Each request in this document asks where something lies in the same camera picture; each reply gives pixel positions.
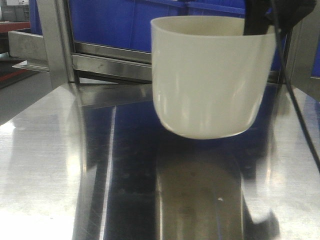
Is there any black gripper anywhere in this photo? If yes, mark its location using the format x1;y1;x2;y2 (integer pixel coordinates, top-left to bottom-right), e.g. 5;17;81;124
243;0;316;36

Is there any white plastic trash can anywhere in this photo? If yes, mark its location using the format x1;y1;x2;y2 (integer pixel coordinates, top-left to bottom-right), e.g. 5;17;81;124
150;15;276;140

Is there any black cable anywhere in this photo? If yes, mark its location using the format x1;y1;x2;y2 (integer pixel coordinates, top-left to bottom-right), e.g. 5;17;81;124
269;0;320;173

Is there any stainless steel shelf frame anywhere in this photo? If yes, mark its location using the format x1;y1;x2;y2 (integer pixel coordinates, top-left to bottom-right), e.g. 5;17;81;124
8;0;320;100

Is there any large blue bin upper shelf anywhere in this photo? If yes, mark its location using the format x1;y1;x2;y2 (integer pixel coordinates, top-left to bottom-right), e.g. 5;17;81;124
28;0;288;71

